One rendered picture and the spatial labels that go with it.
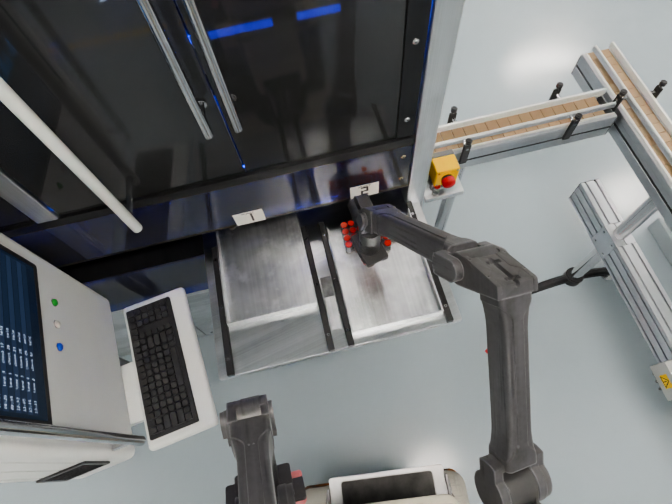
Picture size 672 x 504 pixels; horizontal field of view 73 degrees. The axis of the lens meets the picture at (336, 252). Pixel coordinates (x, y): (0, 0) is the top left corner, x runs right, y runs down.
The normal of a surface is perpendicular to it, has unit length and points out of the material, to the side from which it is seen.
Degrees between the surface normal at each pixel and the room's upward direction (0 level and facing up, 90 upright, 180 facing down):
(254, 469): 41
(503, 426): 73
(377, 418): 0
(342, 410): 0
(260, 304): 0
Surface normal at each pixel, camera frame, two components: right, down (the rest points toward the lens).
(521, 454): 0.34, 0.17
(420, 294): -0.07, -0.43
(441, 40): 0.22, 0.88
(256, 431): -0.08, -0.91
